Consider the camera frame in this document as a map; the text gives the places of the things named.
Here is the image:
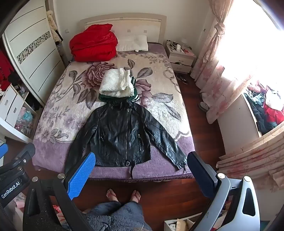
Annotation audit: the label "beige plush toy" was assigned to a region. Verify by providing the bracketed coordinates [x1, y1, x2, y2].
[46, 10, 59, 41]

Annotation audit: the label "red hanging clothes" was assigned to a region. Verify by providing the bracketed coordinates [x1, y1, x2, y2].
[0, 50, 15, 91]

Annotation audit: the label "black leather jacket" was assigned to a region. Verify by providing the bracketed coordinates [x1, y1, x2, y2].
[64, 98, 188, 179]

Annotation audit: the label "white cardboard box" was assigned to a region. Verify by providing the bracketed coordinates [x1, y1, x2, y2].
[164, 214, 206, 231]

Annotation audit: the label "person's right foot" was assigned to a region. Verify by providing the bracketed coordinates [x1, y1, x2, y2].
[129, 189, 141, 203]

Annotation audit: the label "white pillow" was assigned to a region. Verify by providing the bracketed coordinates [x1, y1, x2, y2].
[116, 35, 149, 52]

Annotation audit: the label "white sliding wardrobe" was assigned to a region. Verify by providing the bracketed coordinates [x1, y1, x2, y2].
[2, 0, 70, 107]

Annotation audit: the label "person's grey fleece pants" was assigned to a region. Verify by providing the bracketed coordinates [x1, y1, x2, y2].
[83, 200, 152, 231]

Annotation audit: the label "grey slippers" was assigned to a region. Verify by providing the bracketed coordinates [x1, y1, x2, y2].
[198, 93, 210, 112]

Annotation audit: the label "white storage drawer unit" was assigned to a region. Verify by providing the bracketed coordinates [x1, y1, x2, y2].
[0, 84, 39, 143]

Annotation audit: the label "pile of clothes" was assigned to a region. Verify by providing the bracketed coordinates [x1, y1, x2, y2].
[244, 83, 284, 135]

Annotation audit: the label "pink pleated floral curtain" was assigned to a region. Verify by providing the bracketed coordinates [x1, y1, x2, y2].
[216, 125, 284, 192]

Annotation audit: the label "white fluffy folded garment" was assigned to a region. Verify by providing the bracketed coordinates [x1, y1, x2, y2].
[99, 68, 135, 98]

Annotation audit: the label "white nightstand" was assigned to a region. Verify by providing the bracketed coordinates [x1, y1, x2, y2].
[165, 40, 197, 74]

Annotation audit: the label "red quilt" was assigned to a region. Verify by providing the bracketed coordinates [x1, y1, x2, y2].
[69, 23, 118, 63]

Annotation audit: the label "person's left foot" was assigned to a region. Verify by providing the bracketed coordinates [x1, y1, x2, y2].
[106, 188, 118, 202]

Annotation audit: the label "beige bed headboard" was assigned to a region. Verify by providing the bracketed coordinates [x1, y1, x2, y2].
[80, 14, 167, 44]

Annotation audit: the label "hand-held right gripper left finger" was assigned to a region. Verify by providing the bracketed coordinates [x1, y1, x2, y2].
[23, 152, 96, 231]

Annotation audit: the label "green folded garment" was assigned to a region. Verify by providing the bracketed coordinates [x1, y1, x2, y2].
[98, 77, 139, 103]

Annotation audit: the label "person's foot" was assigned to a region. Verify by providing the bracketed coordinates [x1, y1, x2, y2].
[129, 189, 141, 203]
[106, 188, 118, 202]

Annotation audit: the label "floral bed blanket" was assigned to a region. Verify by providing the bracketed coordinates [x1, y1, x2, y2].
[32, 43, 196, 180]

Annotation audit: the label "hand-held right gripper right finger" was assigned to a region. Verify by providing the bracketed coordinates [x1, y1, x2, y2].
[187, 151, 260, 231]

